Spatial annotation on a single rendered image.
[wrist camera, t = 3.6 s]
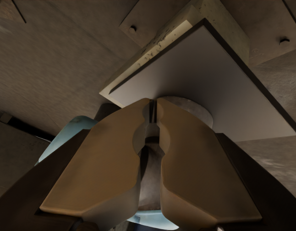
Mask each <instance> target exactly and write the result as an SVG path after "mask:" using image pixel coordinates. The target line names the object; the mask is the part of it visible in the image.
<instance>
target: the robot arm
mask: <svg viewBox="0 0 296 231"><path fill-rule="evenodd" d="M212 126H213V118H212V115H211V114H210V112H209V111H208V110H207V109H206V108H204V107H203V106H201V105H200V104H198V103H196V102H194V101H192V100H189V99H186V98H182V97H176V96H163V97H158V98H156V99H154V100H153V99H149V98H143V99H140V100H138V101H136V102H134V103H132V104H130V105H128V106H126V107H124V108H122V109H120V110H118V111H116V112H114V113H112V114H110V115H108V116H107V117H105V118H104V119H102V120H101V121H100V122H98V121H96V120H94V119H91V118H89V117H87V116H84V115H80V116H77V117H75V118H73V119H72V120H71V121H70V122H69V123H68V124H67V125H66V126H65V127H64V128H63V129H62V130H61V131H60V132H59V134H58V135H57V136H56V137H55V138H54V140H53V141H52V142H51V143H50V145H49V146H48V147H47V149H46V150H45V151H44V152H43V154H42V155H41V157H40V158H39V160H38V162H37V163H36V164H35V166H34V167H33V168H32V169H30V170H29V171H28V172H27V173H25V174H24V175H23V176H22V177H21V178H19V179H18V180H17V181H16V182H15V183H14V184H13V185H12V186H11V187H10V188H9V189H8V190H7V191H6V192H5V193H4V194H3V195H2V196H1V197H0V231H110V230H111V228H113V227H115V226H117V225H118V224H120V223H122V222H124V221H125V220H127V221H131V222H134V223H139V224H141V225H145V226H150V227H154V228H159V229H165V230H175V229H178V228H181V229H183V230H184V231H296V198H295V197H294V196H293V194H292V193H291V192H290V191H289V190H288V189H287V188H286V187H284V186H283V185H282V184H281V183H280V182H279V181H278V180H277V179H276V178H275V177H274V176H272V175H271V174H270V173H269V172H268V171H267V170H265V169H264V168H263V167H262V166H261V165H260V164H259V163H258V162H256V161H255V160H254V159H253V158H252V157H251V156H249V155H248V154H247V153H246V152H245V151H243V150H242V149H241V148H240V147H239V146H238V145H236V144H235V143H234V142H233V141H232V140H231V139H229V138H228V137H227V136H226V135H225V134H224V133H215V132H214V131H213V130H212Z"/></svg>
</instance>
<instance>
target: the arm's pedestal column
mask: <svg viewBox="0 0 296 231"><path fill-rule="evenodd" d="M190 5H193V6H194V7H195V8H196V10H197V11H198V12H199V13H200V14H201V15H202V16H203V18H206V19H207V20H208V21H209V22H210V23H211V25H212V26H213V27H214V28H215V29H216V30H217V32H218V33H219V34H220V35H221V36H222V38H223V39H224V40H225V41H226V42H227V43H228V45H229V46H230V47H231V48H232V49H233V50H234V51H235V52H236V54H237V55H238V56H239V57H240V58H241V59H242V61H243V62H244V63H245V64H246V65H247V66H248V68H251V67H254V66H256V65H259V64H261V63H263V62H266V61H268V60H270V59H273V58H275V57H278V56H280V55H283V54H285V53H287V52H290V51H292V50H295V49H296V19H295V17H294V16H293V14H292V12H291V11H290V9H289V7H288V5H287V4H286V2H285V0H138V2H137V3H136V4H135V5H134V7H133V8H132V9H131V10H130V12H129V13H128V14H127V16H126V17H125V18H124V20H123V21H122V22H121V24H120V25H119V27H118V28H119V29H120V30H121V31H123V32H124V33H125V34H126V35H127V36H128V37H130V38H131V39H132V40H133V41H134V42H136V43H137V44H138V45H139V46H140V47H142V48H143V47H144V46H145V45H146V44H147V43H149V42H150V41H151V40H152V39H153V38H154V37H155V36H156V35H157V34H159V33H160V32H161V31H162V30H163V29H164V28H165V27H166V26H168V25H169V24H170V23H171V22H172V21H173V20H174V19H175V18H176V17H178V16H179V15H180V14H181V13H182V12H183V11H184V10H185V9H186V8H187V7H188V6H190Z"/></svg>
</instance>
